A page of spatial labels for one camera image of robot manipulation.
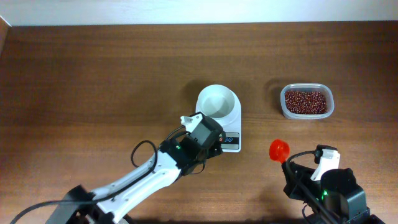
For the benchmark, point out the white digital kitchen scale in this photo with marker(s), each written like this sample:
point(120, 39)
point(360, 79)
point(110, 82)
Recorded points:
point(232, 126)

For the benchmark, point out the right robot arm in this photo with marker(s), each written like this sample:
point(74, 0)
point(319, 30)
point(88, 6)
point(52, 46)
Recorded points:
point(332, 193)

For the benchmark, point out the red adzuki beans in container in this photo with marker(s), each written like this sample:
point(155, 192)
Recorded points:
point(305, 102)

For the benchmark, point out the white round bowl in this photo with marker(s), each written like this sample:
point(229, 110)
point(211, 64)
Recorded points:
point(215, 101)

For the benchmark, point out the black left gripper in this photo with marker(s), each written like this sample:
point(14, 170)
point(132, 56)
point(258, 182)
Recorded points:
point(214, 150)

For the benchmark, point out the red plastic measuring scoop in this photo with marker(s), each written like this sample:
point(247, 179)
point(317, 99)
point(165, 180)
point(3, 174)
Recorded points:
point(279, 151)

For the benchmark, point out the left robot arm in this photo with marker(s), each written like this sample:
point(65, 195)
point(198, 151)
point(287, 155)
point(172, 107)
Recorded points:
point(177, 156)

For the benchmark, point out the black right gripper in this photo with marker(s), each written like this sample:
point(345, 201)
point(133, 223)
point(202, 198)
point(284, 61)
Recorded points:
point(294, 183)

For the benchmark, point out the clear plastic food container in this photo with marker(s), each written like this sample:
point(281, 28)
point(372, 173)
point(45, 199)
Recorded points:
point(308, 87)

